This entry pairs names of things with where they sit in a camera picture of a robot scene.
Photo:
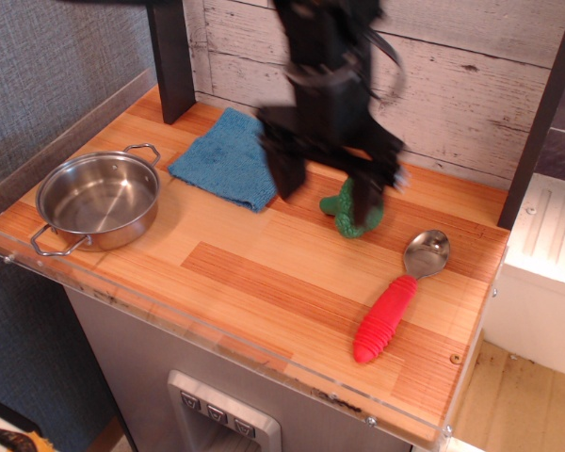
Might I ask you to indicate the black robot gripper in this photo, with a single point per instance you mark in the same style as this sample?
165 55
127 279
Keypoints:
332 125

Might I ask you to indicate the red handled metal spoon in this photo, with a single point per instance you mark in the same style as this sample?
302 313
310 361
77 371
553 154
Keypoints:
426 255

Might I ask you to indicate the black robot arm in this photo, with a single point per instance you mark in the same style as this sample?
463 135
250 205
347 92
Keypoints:
329 68

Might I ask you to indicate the green toy broccoli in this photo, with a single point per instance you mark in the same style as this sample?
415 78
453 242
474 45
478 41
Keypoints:
341 206

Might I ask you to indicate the blue folded towel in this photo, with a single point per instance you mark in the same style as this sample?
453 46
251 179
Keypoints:
229 162

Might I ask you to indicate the clear acrylic edge guard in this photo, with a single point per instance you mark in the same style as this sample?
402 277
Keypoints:
287 303

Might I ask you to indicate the stainless steel pot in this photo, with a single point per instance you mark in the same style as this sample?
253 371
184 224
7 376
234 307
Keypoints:
98 201

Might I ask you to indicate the white toy sink unit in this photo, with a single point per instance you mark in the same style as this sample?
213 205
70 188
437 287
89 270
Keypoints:
526 311

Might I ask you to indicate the grey toy fridge cabinet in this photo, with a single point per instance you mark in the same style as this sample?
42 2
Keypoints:
137 358

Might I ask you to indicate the yellow object bottom left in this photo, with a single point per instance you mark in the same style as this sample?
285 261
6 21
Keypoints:
40 444

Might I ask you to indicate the dark right frame post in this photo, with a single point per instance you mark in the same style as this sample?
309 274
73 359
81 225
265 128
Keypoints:
546 112

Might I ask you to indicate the dark frame post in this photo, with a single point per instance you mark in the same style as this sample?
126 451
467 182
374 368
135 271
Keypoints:
172 59
546 112

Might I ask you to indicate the dark left frame post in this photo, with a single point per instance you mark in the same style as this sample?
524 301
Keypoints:
172 59

